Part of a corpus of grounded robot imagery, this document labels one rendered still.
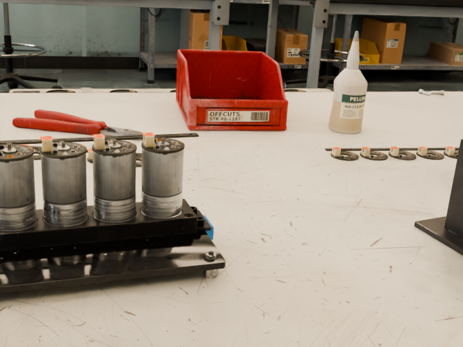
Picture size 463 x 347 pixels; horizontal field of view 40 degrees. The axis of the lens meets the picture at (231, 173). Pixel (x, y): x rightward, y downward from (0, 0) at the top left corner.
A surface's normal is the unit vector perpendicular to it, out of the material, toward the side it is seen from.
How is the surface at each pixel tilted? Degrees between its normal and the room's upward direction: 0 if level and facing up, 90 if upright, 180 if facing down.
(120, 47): 90
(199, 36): 90
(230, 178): 0
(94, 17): 90
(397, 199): 0
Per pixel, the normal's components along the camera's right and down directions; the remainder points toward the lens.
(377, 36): -0.94, 0.07
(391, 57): 0.35, 0.34
